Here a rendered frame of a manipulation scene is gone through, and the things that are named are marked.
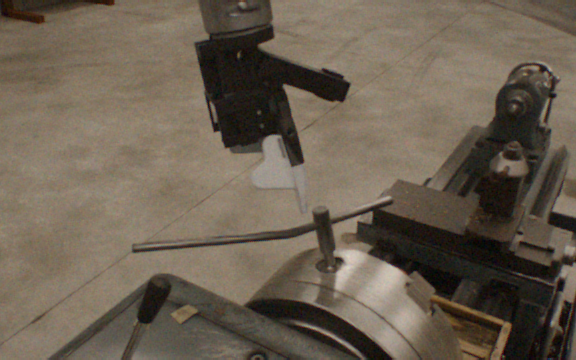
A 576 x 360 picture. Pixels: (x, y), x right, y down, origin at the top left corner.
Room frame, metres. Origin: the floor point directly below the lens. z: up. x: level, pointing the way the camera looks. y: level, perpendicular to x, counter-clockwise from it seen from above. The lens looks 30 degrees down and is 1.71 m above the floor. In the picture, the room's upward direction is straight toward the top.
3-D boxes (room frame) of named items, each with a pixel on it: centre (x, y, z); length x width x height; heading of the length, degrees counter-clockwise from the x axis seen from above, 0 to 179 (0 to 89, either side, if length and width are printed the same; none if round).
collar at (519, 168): (1.05, -0.48, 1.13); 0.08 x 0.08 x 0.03
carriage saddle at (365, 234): (1.13, -0.44, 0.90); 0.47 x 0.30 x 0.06; 58
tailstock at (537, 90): (1.58, -0.71, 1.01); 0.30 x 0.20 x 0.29; 148
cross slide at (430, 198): (1.08, -0.43, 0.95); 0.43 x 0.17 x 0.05; 58
